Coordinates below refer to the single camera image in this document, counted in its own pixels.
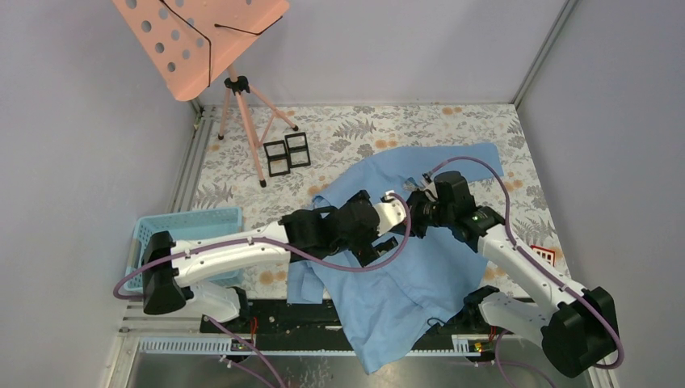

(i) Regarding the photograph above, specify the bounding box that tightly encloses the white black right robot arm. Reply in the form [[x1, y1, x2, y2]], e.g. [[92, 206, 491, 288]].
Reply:
[[409, 171, 623, 377]]

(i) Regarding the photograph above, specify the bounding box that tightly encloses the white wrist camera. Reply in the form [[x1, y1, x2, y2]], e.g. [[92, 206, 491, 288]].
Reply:
[[402, 172, 437, 200], [372, 191, 407, 237]]

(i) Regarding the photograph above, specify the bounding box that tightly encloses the black four-compartment brooch tray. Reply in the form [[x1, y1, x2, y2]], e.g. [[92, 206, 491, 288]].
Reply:
[[263, 133, 312, 177]]

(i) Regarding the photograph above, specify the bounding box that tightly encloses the red white grid block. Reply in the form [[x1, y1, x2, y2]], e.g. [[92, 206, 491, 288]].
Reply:
[[530, 245, 556, 267]]

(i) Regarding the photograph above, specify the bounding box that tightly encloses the pink perforated music stand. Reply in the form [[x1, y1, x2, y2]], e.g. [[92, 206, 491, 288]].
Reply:
[[113, 0, 299, 187]]

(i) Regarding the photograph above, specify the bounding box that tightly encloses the floral patterned table mat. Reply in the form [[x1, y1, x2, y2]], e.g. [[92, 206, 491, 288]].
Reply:
[[183, 104, 569, 272]]

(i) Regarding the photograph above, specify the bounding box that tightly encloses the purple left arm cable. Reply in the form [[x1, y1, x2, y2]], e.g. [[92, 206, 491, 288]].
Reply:
[[112, 192, 413, 388]]

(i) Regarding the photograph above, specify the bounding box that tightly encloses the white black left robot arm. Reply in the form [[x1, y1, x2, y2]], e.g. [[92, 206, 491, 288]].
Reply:
[[141, 190, 408, 332]]

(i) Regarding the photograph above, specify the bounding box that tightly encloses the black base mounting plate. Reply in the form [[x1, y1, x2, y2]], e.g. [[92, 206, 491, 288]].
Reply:
[[199, 297, 516, 352]]

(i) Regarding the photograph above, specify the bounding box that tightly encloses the light blue button shirt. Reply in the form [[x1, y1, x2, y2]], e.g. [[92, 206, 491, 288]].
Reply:
[[287, 143, 502, 373]]

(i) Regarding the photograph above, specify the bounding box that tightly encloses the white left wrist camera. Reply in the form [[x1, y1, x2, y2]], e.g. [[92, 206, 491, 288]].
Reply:
[[372, 191, 407, 237]]

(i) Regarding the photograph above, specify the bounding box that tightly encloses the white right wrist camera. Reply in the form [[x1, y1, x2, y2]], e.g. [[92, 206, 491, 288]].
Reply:
[[402, 172, 437, 200]]

